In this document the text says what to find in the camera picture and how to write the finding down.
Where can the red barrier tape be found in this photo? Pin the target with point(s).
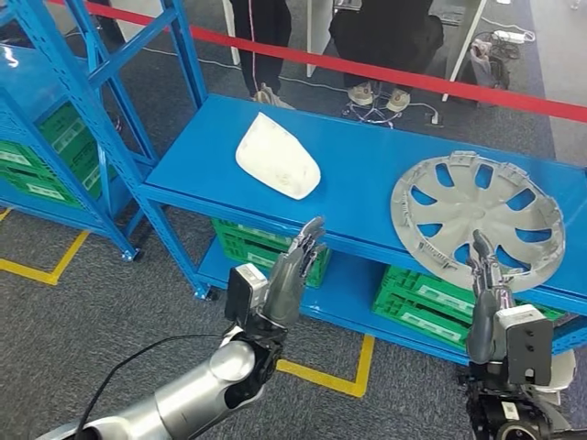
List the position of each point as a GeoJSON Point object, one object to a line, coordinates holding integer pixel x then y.
{"type": "Point", "coordinates": [366, 71]}

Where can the grey plastic wheel hubcap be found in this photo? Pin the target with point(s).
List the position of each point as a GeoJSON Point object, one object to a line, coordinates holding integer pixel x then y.
{"type": "Point", "coordinates": [477, 212]}

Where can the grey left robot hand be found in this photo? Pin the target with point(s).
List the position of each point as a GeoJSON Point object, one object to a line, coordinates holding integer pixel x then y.
{"type": "Point", "coordinates": [286, 291]}

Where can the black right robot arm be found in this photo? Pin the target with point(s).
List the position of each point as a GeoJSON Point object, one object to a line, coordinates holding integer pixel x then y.
{"type": "Point", "coordinates": [505, 413]}

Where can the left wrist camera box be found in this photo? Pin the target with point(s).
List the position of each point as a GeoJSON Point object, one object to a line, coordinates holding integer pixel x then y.
{"type": "Point", "coordinates": [240, 294]}

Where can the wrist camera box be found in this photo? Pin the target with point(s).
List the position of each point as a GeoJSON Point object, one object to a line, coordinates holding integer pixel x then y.
{"type": "Point", "coordinates": [527, 346]}
{"type": "Point", "coordinates": [240, 294]}

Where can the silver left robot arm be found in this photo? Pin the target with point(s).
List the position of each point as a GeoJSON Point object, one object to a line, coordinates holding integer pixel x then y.
{"type": "Point", "coordinates": [193, 398]}

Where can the long blue metal shelf rack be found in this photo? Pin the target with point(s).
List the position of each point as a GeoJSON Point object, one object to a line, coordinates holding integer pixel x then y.
{"type": "Point", "coordinates": [357, 164]}

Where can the grey bag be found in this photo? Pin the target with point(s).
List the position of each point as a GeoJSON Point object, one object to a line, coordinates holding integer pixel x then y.
{"type": "Point", "coordinates": [486, 61]}

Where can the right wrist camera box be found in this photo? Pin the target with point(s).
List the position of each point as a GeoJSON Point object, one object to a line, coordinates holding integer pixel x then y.
{"type": "Point", "coordinates": [527, 346]}

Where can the white power strip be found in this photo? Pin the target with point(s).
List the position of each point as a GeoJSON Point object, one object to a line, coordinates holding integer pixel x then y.
{"type": "Point", "coordinates": [509, 36]}

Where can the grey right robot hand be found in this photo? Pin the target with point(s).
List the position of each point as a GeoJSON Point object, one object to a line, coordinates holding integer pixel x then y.
{"type": "Point", "coordinates": [481, 322]}

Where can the person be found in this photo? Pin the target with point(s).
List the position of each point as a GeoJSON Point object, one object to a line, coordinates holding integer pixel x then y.
{"type": "Point", "coordinates": [261, 36]}
{"type": "Point", "coordinates": [385, 42]}

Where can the white plastic mirror cover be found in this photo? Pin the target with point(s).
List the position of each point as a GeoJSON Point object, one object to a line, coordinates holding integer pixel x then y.
{"type": "Point", "coordinates": [277, 158]}

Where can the metal stool base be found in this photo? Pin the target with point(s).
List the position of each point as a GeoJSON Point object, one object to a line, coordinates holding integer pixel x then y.
{"type": "Point", "coordinates": [372, 112]}

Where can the green plastic crate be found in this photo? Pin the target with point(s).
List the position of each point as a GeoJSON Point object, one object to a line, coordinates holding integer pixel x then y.
{"type": "Point", "coordinates": [257, 243]}
{"type": "Point", "coordinates": [421, 303]}
{"type": "Point", "coordinates": [32, 176]}
{"type": "Point", "coordinates": [69, 133]}

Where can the tall blue metal shelf rack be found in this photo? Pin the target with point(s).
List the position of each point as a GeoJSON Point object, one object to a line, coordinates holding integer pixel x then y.
{"type": "Point", "coordinates": [27, 79]}

